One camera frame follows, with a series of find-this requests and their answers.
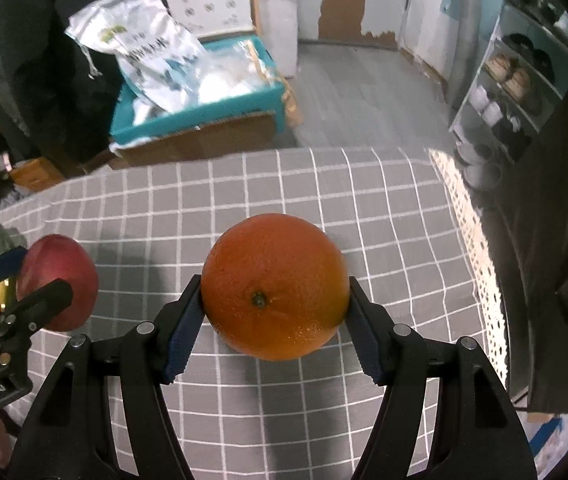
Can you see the white door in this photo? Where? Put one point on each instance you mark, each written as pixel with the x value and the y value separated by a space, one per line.
pixel 429 0

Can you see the large cardboard box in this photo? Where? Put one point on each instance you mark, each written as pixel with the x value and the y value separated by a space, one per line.
pixel 198 146

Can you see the pale shoe rack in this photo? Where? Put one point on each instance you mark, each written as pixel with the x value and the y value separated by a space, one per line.
pixel 539 67

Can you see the red apple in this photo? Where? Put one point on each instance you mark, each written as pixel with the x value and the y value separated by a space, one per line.
pixel 63 275

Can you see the dark brown cloth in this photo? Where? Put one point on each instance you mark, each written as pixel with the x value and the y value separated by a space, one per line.
pixel 549 260

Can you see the metal pipe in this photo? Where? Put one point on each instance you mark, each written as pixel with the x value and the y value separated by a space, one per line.
pixel 464 35

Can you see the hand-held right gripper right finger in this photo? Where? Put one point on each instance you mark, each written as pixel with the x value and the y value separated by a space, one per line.
pixel 364 340

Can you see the black hooded jacket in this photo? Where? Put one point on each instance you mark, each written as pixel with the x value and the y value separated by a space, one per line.
pixel 28 85

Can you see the wooden drawer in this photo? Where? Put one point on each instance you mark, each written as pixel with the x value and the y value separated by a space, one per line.
pixel 36 175

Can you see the clear plastic bags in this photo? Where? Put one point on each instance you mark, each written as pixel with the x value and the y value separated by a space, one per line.
pixel 234 70

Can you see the white foam box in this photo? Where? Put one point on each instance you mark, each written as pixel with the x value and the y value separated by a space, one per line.
pixel 276 25

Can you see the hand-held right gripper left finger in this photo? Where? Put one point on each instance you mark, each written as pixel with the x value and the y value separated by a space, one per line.
pixel 183 345

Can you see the white rice bag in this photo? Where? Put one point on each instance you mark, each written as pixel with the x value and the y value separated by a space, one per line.
pixel 148 50

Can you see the blue white package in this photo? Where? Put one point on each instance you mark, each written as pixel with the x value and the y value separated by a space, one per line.
pixel 549 440

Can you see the white patterned bin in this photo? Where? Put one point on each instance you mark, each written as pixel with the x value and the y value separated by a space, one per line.
pixel 208 10

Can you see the teal plastic basket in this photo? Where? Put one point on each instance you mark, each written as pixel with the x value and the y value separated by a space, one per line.
pixel 188 121

